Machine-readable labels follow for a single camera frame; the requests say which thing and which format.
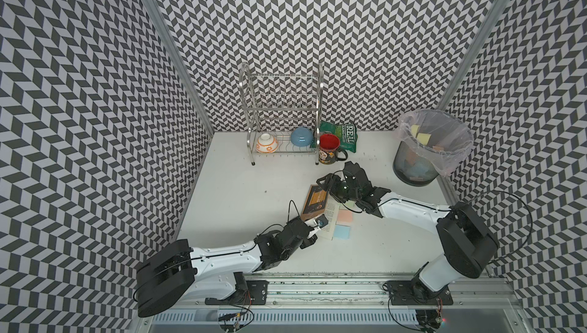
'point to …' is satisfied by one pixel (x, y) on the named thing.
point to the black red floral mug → (329, 152)
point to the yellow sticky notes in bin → (423, 138)
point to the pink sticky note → (345, 216)
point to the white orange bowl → (267, 143)
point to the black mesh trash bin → (413, 168)
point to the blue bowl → (302, 136)
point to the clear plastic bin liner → (443, 137)
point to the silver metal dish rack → (283, 111)
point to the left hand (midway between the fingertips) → (309, 219)
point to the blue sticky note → (341, 231)
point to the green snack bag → (347, 134)
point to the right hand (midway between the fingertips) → (320, 187)
